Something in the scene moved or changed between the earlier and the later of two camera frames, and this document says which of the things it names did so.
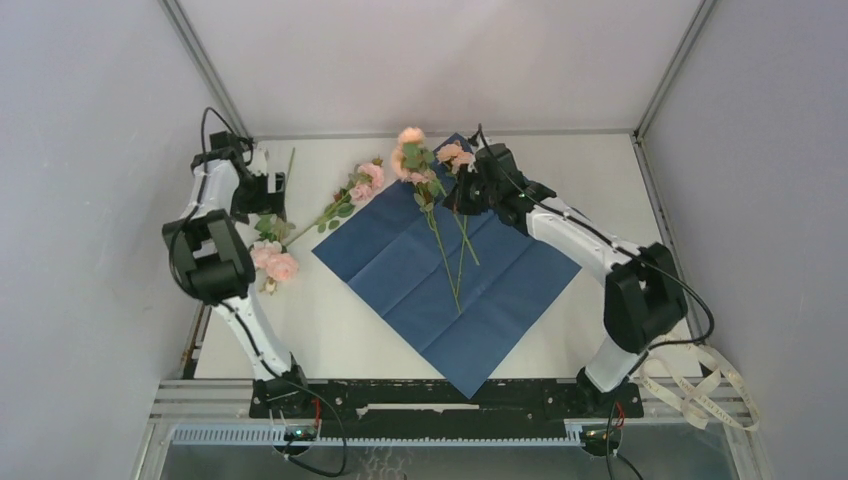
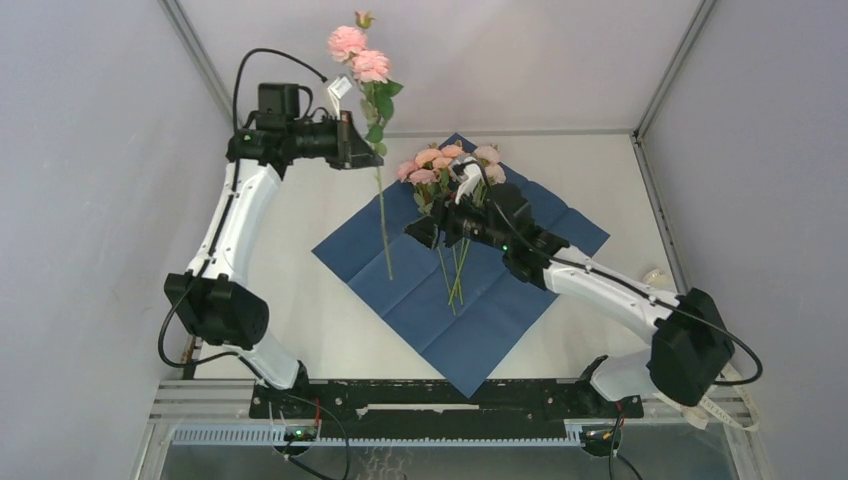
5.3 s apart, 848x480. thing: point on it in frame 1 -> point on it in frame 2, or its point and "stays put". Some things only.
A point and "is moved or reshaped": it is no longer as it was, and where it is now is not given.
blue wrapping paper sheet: (459, 286) stays put
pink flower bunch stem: (366, 179) -> (486, 161)
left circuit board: (300, 434) stays put
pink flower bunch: (414, 160) is moved or reshaped
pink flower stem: (275, 262) -> (372, 71)
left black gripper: (268, 203) -> (347, 142)
